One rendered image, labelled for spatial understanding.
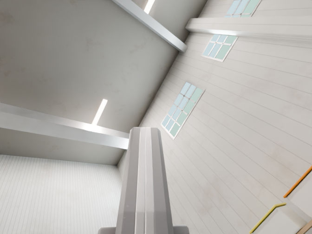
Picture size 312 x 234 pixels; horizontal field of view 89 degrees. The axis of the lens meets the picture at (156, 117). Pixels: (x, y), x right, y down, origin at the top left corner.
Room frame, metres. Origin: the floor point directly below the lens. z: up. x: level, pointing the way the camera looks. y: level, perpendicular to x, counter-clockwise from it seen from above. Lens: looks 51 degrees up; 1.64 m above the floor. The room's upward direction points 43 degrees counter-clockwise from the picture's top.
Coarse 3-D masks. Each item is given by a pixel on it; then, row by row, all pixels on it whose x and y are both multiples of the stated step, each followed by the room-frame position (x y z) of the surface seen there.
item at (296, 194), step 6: (306, 174) 2.30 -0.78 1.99; (300, 180) 2.33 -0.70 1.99; (306, 180) 2.32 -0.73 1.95; (294, 186) 2.37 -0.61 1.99; (300, 186) 2.36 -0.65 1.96; (306, 186) 2.35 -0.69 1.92; (288, 192) 2.41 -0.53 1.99; (294, 192) 2.40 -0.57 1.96; (300, 192) 2.38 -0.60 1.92; (306, 192) 2.37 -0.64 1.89; (288, 198) 2.44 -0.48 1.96; (294, 198) 2.42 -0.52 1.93; (300, 198) 2.41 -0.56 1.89; (306, 198) 2.39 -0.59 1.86; (294, 204) 2.45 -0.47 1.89; (300, 204) 2.43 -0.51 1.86; (306, 204) 2.41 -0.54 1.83; (306, 210) 2.43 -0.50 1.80
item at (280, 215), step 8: (272, 208) 2.50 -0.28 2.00; (280, 208) 2.54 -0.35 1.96; (288, 208) 2.75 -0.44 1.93; (264, 216) 2.55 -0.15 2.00; (272, 216) 2.54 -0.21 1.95; (280, 216) 2.51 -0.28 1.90; (288, 216) 2.52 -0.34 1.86; (296, 216) 2.71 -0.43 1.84; (256, 224) 2.61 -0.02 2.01; (264, 224) 2.59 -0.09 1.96; (272, 224) 2.57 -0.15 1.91; (280, 224) 2.54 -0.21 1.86; (288, 224) 2.51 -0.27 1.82; (296, 224) 2.50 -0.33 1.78; (304, 224) 2.69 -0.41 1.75; (256, 232) 2.65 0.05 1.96; (264, 232) 2.62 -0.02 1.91; (272, 232) 2.59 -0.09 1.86; (280, 232) 2.56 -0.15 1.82; (288, 232) 2.54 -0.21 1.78; (296, 232) 2.52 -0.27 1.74
